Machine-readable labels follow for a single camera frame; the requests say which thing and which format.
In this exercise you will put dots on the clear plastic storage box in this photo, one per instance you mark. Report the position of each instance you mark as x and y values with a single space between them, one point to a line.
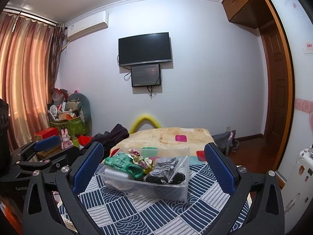
151 190

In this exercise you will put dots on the yellow-haired plush doll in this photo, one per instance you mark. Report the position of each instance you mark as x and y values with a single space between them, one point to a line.
177 179

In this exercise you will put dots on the beige patchwork blanket bed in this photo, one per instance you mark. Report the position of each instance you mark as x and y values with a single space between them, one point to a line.
169 138

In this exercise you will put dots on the green knitted cloth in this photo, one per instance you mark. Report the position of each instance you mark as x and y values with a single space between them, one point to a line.
122 162

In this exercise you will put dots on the orange striped curtain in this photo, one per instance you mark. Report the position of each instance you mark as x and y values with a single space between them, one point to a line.
30 54

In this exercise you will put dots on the green box of toys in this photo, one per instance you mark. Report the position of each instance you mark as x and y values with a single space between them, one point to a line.
62 119

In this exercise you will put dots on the wooden overhead cabinet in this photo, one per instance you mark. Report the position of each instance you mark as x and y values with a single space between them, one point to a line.
249 13

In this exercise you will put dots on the yellow curved cushion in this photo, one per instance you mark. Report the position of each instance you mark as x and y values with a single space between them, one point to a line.
141 120

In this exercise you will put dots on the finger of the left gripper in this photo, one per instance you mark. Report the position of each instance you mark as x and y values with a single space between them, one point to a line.
47 144

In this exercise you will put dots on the brown wooden door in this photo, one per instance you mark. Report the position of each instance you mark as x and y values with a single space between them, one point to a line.
280 84

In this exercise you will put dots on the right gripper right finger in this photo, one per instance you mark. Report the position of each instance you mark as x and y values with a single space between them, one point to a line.
223 168

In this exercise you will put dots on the large wall television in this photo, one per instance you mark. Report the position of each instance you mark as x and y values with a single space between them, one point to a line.
144 49

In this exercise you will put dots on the grey plush cushion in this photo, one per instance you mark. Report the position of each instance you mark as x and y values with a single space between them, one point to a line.
80 105

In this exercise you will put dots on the blue patterned tablecloth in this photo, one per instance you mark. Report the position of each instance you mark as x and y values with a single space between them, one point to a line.
119 213

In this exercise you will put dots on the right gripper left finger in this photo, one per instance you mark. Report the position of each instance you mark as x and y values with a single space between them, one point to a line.
84 167

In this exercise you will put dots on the white suitcase with stickers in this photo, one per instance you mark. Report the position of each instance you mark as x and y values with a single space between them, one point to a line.
297 192

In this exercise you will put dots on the red box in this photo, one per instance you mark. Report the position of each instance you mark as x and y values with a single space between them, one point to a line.
46 133

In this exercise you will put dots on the dark clothes pile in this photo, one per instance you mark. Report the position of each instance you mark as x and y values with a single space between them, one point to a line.
108 139

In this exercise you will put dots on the pink plush rabbit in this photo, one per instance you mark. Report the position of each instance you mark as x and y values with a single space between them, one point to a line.
66 140

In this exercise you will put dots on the grey backpack on floor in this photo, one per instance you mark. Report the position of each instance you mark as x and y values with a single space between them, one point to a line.
226 142

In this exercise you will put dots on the yellow floral scarf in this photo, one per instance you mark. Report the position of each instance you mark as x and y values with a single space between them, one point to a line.
138 159

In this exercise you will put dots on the small wall monitor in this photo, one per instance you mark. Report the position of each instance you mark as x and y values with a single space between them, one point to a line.
145 75

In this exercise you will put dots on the bagged grey knitted cloth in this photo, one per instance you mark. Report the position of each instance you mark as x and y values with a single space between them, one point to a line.
168 167

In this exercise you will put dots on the white air conditioner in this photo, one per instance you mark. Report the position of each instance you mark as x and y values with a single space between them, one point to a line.
88 25

